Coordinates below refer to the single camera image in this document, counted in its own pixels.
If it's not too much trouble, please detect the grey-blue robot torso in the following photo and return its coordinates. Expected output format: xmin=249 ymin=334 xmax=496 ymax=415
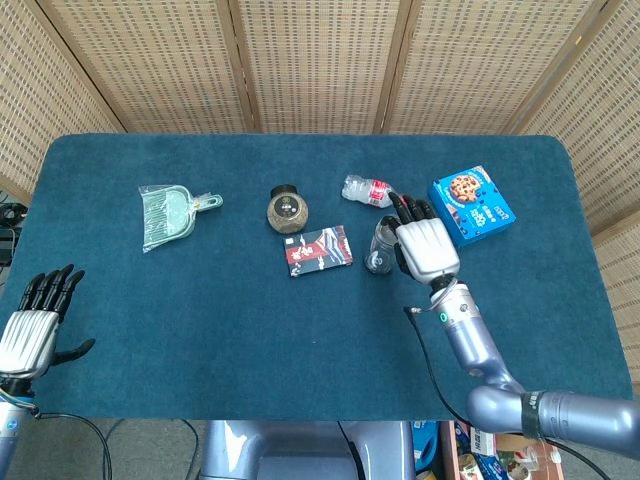
xmin=198 ymin=419 xmax=417 ymax=480

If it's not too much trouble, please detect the green dustpan in plastic bag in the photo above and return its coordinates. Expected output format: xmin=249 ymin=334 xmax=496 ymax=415
xmin=138 ymin=183 xmax=224 ymax=254

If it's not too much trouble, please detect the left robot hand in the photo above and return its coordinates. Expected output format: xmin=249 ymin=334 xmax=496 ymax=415
xmin=0 ymin=264 xmax=96 ymax=380

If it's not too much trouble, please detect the blue plastic container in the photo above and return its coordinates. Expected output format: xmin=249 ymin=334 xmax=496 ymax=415
xmin=412 ymin=420 xmax=442 ymax=471

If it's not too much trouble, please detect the bundle of floor cables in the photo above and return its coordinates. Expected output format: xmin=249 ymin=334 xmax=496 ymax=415
xmin=0 ymin=189 xmax=25 ymax=271

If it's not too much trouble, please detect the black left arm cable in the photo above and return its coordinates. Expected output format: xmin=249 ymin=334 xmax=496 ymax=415
xmin=29 ymin=408 xmax=112 ymax=480

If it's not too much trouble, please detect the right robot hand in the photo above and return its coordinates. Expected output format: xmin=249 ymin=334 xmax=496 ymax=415
xmin=389 ymin=192 xmax=461 ymax=286

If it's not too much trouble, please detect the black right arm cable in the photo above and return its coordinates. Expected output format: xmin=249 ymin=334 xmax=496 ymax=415
xmin=403 ymin=305 xmax=601 ymax=480

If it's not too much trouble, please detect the blue cookie box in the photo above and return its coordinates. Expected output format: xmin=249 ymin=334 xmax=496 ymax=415
xmin=428 ymin=165 xmax=517 ymax=250

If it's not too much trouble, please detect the tall clear glass bottle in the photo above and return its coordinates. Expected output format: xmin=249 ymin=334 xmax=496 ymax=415
xmin=363 ymin=214 xmax=401 ymax=275

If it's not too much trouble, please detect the crate of packaged goods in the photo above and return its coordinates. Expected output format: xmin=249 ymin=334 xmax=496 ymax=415
xmin=439 ymin=419 xmax=566 ymax=480

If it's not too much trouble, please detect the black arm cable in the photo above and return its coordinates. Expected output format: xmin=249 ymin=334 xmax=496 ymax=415
xmin=403 ymin=305 xmax=601 ymax=480
xmin=29 ymin=408 xmax=112 ymax=480

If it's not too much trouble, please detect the woven rattan folding screen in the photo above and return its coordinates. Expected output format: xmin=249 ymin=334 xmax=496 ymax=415
xmin=0 ymin=0 xmax=640 ymax=389

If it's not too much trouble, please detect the crushed red-label plastic bottle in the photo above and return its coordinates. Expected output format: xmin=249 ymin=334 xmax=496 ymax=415
xmin=341 ymin=174 xmax=400 ymax=209

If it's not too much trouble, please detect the round glass jar of tea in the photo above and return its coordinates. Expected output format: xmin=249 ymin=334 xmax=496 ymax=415
xmin=265 ymin=184 xmax=310 ymax=235

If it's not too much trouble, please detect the dark red printed card box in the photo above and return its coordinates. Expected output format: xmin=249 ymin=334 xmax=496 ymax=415
xmin=283 ymin=225 xmax=354 ymax=278

